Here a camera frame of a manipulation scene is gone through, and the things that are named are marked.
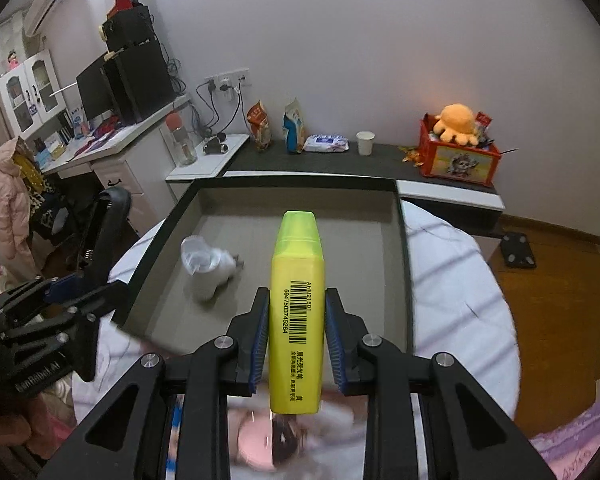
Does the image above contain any small black gadget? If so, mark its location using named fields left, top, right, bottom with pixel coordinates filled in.
left=202, top=132, right=231, bottom=155

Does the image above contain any black computer monitor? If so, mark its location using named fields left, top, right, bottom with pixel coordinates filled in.
left=75, top=52, right=118, bottom=121

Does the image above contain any black chair with clothes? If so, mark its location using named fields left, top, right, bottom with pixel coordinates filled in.
left=27, top=160, right=96, bottom=246

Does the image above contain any black box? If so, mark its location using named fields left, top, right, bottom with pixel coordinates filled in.
left=101, top=4, right=158, bottom=53

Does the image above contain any low cabinet with dark top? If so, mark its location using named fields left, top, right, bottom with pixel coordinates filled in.
left=222, top=142, right=506, bottom=241

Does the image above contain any grey box with dark rim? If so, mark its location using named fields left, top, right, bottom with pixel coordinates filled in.
left=111, top=177, right=415, bottom=361

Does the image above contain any red printed crate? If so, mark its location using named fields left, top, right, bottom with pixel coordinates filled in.
left=419, top=114, right=503, bottom=188

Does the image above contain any white wall socket strip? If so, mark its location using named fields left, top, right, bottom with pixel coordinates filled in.
left=205, top=71, right=253, bottom=92

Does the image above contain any clear bottle with red cap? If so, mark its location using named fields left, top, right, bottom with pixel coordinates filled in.
left=165, top=112, right=198, bottom=167

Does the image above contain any orange octopus plush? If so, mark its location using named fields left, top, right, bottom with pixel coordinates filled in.
left=432, top=104, right=481, bottom=147

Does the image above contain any black power cable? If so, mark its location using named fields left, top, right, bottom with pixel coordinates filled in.
left=195, top=80, right=246, bottom=136

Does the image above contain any white desk with drawers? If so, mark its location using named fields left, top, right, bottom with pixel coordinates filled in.
left=35, top=95, right=191, bottom=236

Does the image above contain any white striped bedsheet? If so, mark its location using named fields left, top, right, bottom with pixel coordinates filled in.
left=72, top=200, right=523, bottom=480

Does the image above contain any purple printed blanket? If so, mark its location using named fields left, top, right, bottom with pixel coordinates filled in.
left=527, top=400, right=600, bottom=480

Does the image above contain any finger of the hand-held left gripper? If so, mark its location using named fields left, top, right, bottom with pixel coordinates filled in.
left=0, top=274, right=88, bottom=333
left=0, top=282, right=129, bottom=357

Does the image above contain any blue snack bag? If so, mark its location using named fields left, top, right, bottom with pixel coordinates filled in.
left=281, top=99, right=307, bottom=155

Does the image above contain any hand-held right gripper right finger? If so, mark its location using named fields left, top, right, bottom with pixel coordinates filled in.
left=324, top=287, right=556, bottom=480

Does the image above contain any wet wipes pack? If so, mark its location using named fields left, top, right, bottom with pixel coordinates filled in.
left=302, top=134, right=350, bottom=153

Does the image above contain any white side table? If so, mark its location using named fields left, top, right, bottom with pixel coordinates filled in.
left=165, top=133, right=251, bottom=201

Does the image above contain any white glass-door cabinet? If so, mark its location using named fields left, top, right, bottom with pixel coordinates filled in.
left=0, top=50, right=68, bottom=136

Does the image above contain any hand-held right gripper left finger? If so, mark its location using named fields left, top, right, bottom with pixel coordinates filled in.
left=40, top=287, right=271, bottom=480

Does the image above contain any pink puffer jacket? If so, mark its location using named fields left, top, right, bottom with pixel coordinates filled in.
left=0, top=136, right=33, bottom=261

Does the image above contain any orange snack bag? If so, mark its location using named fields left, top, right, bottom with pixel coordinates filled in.
left=246, top=100, right=273, bottom=152

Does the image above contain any yellow highlighter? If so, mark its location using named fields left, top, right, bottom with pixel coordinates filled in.
left=268, top=211, right=327, bottom=416

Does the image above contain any pink plush toy in bag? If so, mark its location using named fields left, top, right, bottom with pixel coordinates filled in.
left=227, top=402, right=331, bottom=472

